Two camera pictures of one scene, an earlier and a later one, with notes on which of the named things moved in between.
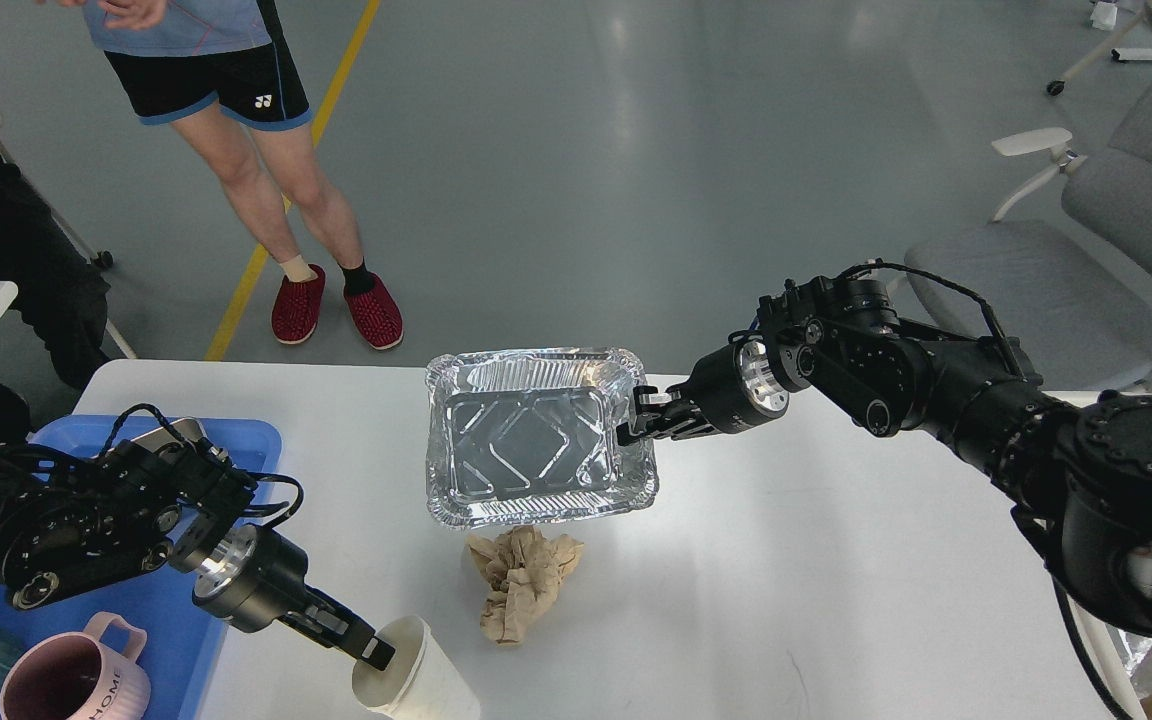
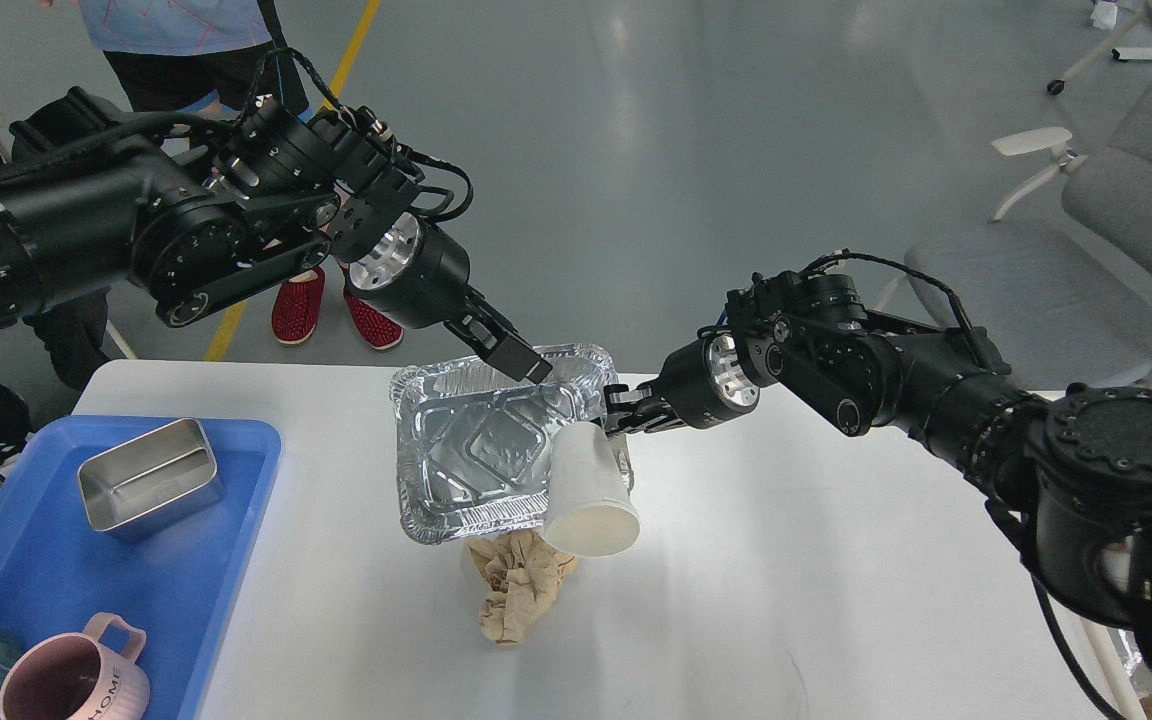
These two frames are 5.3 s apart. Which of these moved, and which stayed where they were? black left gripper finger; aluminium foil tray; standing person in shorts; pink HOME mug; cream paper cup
Moved: black left gripper finger; aluminium foil tray; cream paper cup
Stayed: standing person in shorts; pink HOME mug
